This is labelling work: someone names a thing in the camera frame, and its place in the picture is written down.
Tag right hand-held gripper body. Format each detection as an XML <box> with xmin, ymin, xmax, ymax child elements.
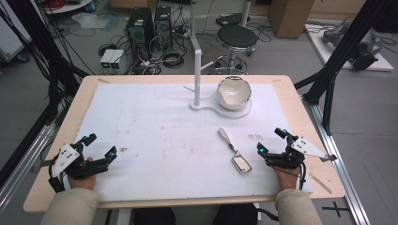
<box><xmin>265</xmin><ymin>134</ymin><xmax>338</xmax><ymax>171</ymax></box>

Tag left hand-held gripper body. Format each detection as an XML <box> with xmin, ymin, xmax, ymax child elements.
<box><xmin>48</xmin><ymin>139</ymin><xmax>109</xmax><ymax>193</ymax></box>

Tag small metal spatula white handle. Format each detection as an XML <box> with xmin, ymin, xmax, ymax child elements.
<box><xmin>217</xmin><ymin>127</ymin><xmax>253</xmax><ymax>175</ymax></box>

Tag white bowl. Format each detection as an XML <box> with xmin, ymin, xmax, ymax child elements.
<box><xmin>216</xmin><ymin>75</ymin><xmax>253</xmax><ymax>111</ymax></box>

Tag person's left hand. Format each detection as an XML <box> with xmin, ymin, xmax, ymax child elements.
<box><xmin>67</xmin><ymin>157</ymin><xmax>97</xmax><ymax>191</ymax></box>

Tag person's right hand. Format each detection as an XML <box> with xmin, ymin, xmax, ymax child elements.
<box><xmin>273</xmin><ymin>166</ymin><xmax>302</xmax><ymax>191</ymax></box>

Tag wooden stick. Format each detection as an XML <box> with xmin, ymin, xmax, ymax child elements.
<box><xmin>309</xmin><ymin>173</ymin><xmax>333</xmax><ymax>195</ymax></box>

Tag white foam mat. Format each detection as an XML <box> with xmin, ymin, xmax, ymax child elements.
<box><xmin>67</xmin><ymin>82</ymin><xmax>314</xmax><ymax>203</ymax></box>

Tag small white device box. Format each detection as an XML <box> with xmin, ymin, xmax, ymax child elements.
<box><xmin>99</xmin><ymin>49</ymin><xmax>116</xmax><ymax>69</ymax></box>
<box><xmin>109</xmin><ymin>49</ymin><xmax>125</xmax><ymax>69</ymax></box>

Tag person's legs dark trousers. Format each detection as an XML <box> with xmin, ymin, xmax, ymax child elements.
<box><xmin>132</xmin><ymin>203</ymin><xmax>259</xmax><ymax>225</ymax></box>

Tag black round stool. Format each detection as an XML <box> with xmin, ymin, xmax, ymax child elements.
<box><xmin>213</xmin><ymin>23</ymin><xmax>259</xmax><ymax>75</ymax></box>

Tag white board with equipment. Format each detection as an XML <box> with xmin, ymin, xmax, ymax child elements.
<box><xmin>303</xmin><ymin>21</ymin><xmax>394</xmax><ymax>73</ymax></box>

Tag cardboard box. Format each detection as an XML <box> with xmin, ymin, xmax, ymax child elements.
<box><xmin>268</xmin><ymin>0</ymin><xmax>315</xmax><ymax>39</ymax></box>

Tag black computer tower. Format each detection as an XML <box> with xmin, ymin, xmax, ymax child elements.
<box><xmin>153</xmin><ymin>5</ymin><xmax>174</xmax><ymax>51</ymax></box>
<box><xmin>126</xmin><ymin>7</ymin><xmax>155</xmax><ymax>60</ymax></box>

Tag white metal stand leg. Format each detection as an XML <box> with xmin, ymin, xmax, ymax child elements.
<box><xmin>189</xmin><ymin>0</ymin><xmax>203</xmax><ymax>53</ymax></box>

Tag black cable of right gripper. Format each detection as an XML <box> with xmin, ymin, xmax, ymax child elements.
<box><xmin>271</xmin><ymin>162</ymin><xmax>308</xmax><ymax>191</ymax></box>

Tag white stand with post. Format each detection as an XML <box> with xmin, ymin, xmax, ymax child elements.
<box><xmin>183</xmin><ymin>49</ymin><xmax>253</xmax><ymax>120</ymax></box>

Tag black metal frame with cables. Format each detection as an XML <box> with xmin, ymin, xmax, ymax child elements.
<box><xmin>0</xmin><ymin>0</ymin><xmax>90</xmax><ymax>126</ymax></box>

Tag coiled black cables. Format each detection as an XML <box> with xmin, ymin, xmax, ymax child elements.
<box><xmin>161</xmin><ymin>49</ymin><xmax>186</xmax><ymax>69</ymax></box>

